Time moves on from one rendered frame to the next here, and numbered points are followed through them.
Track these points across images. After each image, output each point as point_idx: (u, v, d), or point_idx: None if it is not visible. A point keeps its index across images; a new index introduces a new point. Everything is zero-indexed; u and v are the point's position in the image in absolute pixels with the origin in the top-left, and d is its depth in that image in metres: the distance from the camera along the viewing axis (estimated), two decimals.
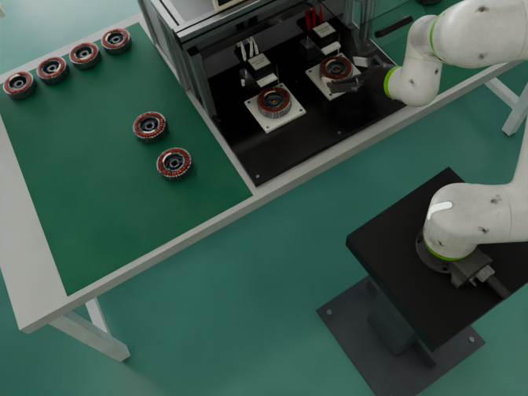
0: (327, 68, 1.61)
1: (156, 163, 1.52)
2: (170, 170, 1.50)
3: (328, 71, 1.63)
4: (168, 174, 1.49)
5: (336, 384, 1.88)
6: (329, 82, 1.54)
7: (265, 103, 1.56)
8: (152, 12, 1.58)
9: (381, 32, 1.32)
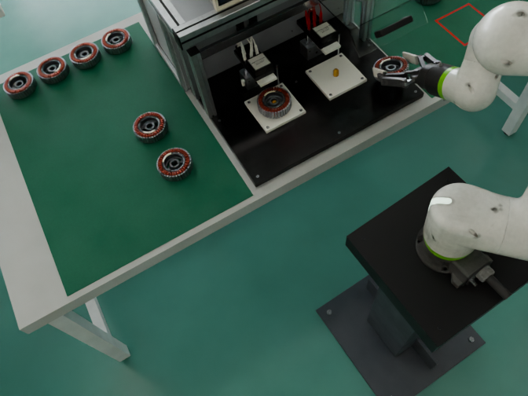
0: (381, 67, 1.57)
1: (156, 163, 1.52)
2: (170, 170, 1.50)
3: None
4: (168, 174, 1.49)
5: (336, 384, 1.88)
6: (380, 74, 1.50)
7: (265, 103, 1.56)
8: (152, 12, 1.58)
9: (381, 32, 1.32)
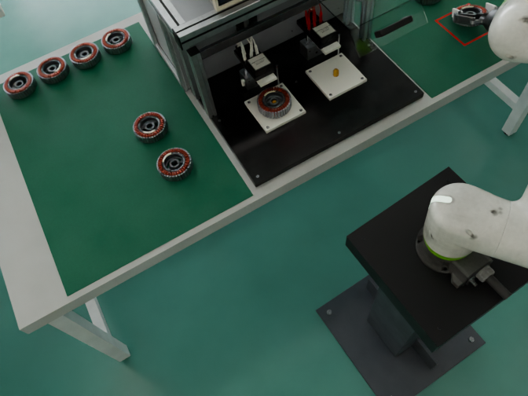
0: (461, 11, 1.71)
1: (156, 163, 1.52)
2: (170, 170, 1.50)
3: None
4: (168, 174, 1.49)
5: (336, 384, 1.88)
6: (456, 13, 1.65)
7: (265, 103, 1.56)
8: (152, 12, 1.58)
9: (381, 32, 1.32)
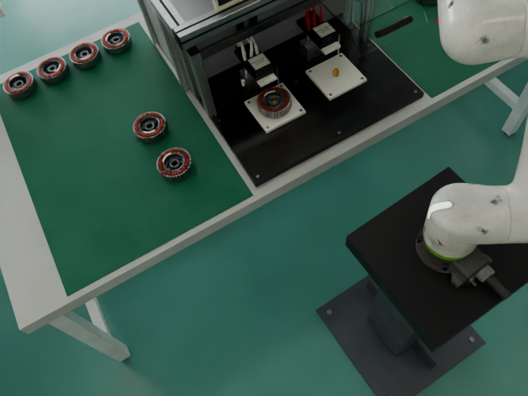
0: None
1: (156, 163, 1.52)
2: (170, 170, 1.50)
3: None
4: (168, 174, 1.49)
5: (336, 384, 1.88)
6: None
7: (265, 103, 1.56)
8: (152, 12, 1.58)
9: (381, 32, 1.32)
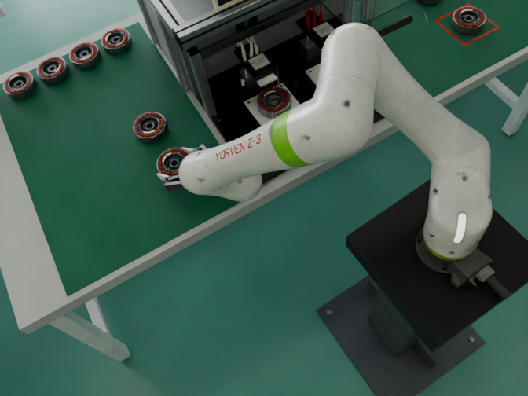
0: (460, 15, 1.72)
1: (156, 163, 1.52)
2: (170, 170, 1.50)
3: (461, 18, 1.74)
4: (168, 174, 1.49)
5: (336, 384, 1.88)
6: (164, 179, 1.48)
7: (265, 103, 1.56)
8: (152, 12, 1.58)
9: (381, 32, 1.32)
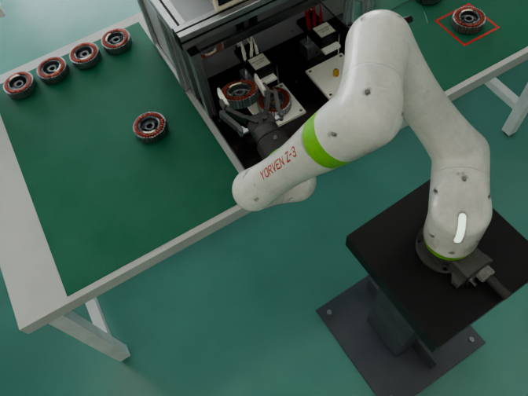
0: (460, 15, 1.72)
1: (223, 87, 1.44)
2: (231, 95, 1.40)
3: (461, 18, 1.74)
4: (227, 97, 1.39)
5: (336, 384, 1.88)
6: (222, 102, 1.37)
7: (265, 103, 1.56)
8: (152, 12, 1.58)
9: None
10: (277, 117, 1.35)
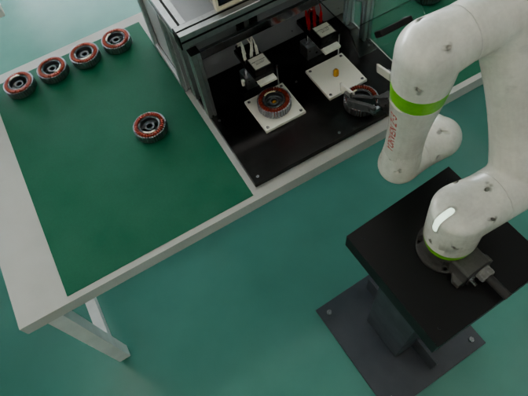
0: None
1: (344, 99, 1.55)
2: None
3: None
4: (360, 109, 1.52)
5: (336, 384, 1.88)
6: (347, 93, 1.44)
7: (265, 103, 1.56)
8: (152, 12, 1.58)
9: (381, 32, 1.32)
10: None
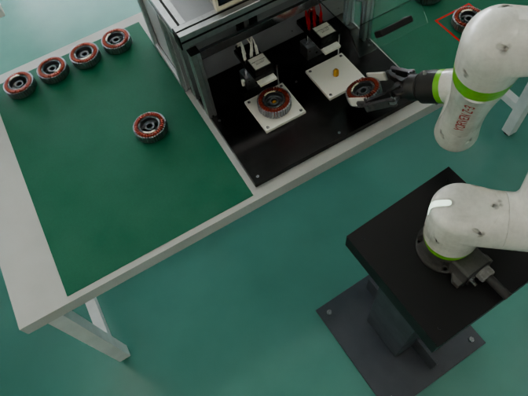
0: (460, 15, 1.72)
1: (346, 93, 1.52)
2: (361, 95, 1.48)
3: (461, 18, 1.74)
4: None
5: (336, 384, 1.88)
6: (360, 101, 1.45)
7: (265, 103, 1.56)
8: (152, 12, 1.58)
9: (381, 32, 1.32)
10: None
